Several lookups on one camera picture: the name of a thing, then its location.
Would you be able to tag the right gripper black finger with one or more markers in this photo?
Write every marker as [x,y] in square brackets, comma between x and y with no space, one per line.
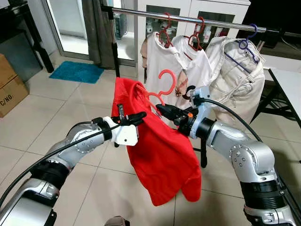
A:
[170,117]
[167,108]

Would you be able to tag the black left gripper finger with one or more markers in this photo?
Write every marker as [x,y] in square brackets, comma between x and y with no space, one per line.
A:
[138,116]
[137,121]

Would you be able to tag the red plastic hanger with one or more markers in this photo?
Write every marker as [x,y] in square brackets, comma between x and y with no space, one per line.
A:
[174,81]

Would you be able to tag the red sweatshirt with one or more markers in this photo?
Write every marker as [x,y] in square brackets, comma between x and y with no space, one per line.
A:
[160,155]

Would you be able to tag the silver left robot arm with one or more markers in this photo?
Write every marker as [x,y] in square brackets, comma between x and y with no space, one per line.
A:
[75,146]

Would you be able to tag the cream tank top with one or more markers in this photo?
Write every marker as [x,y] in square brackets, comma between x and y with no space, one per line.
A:
[162,66]

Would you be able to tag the white shirt dark print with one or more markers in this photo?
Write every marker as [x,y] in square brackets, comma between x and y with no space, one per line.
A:
[200,70]

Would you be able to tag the beige striped jacket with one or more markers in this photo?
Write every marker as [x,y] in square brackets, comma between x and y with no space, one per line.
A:
[235,94]

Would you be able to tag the blue floor mat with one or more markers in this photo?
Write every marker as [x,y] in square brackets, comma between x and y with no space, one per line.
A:
[77,72]

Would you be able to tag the grey curtain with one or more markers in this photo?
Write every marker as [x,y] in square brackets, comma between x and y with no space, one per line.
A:
[96,33]

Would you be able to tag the metal clothes rack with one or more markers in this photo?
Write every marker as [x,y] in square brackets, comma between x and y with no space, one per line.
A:
[141,12]

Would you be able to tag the dark robot leg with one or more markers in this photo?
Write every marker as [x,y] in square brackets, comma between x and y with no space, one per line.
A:
[116,221]

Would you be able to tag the white glass-door cabinet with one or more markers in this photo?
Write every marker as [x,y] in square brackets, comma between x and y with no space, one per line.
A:
[197,7]

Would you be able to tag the white framed glass door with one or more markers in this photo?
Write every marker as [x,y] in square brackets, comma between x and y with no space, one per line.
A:
[49,28]

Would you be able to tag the black desk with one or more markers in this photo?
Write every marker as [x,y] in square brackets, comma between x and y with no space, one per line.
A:
[19,28]

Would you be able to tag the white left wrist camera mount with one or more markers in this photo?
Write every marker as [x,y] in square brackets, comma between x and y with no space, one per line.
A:
[124,135]

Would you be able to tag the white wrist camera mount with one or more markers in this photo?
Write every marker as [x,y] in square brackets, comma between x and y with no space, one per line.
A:
[200,96]
[124,135]

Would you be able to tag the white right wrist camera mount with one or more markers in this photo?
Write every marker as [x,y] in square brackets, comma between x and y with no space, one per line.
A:
[200,96]

